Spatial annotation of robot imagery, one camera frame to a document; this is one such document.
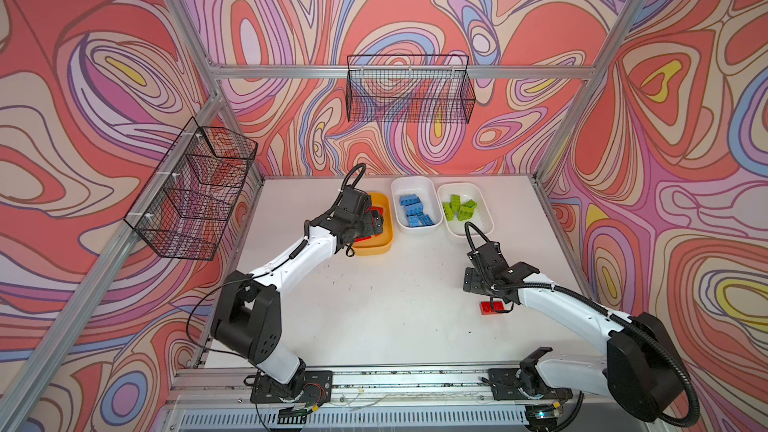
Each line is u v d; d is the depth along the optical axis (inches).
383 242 37.7
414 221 40.6
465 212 40.4
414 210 41.0
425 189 44.9
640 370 15.7
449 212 41.3
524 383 26.6
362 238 40.0
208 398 28.5
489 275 25.9
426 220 41.1
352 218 26.1
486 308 34.7
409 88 37.8
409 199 42.3
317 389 28.4
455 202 42.1
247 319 17.2
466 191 43.7
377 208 42.6
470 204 42.5
